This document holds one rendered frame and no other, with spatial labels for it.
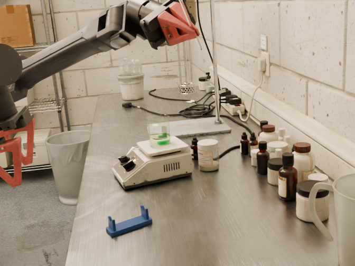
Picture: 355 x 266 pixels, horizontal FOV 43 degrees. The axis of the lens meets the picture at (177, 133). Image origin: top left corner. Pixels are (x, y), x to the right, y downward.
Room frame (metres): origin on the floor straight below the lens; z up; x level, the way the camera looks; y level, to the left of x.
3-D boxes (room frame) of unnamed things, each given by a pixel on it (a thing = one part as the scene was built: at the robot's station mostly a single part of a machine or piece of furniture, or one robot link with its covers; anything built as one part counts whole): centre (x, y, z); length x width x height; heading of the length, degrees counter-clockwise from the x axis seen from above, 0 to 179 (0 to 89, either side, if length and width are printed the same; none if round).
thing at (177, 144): (1.20, 0.05, 0.83); 0.12 x 0.12 x 0.01; 20
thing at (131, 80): (2.31, 0.22, 0.86); 0.14 x 0.14 x 0.21
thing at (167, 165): (1.19, 0.07, 0.79); 0.22 x 0.13 x 0.08; 110
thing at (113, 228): (0.89, 0.12, 0.77); 0.10 x 0.03 x 0.04; 121
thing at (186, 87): (1.64, -0.05, 1.02); 0.07 x 0.07 x 0.25
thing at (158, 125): (1.19, 0.05, 0.88); 0.07 x 0.06 x 0.08; 13
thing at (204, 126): (1.64, -0.04, 0.76); 0.30 x 0.20 x 0.01; 96
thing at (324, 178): (0.97, -0.32, 0.78); 0.05 x 0.05 x 0.05
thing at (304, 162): (1.05, -0.30, 0.80); 0.06 x 0.06 x 0.11
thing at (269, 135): (1.26, -0.27, 0.80); 0.06 x 0.06 x 0.10
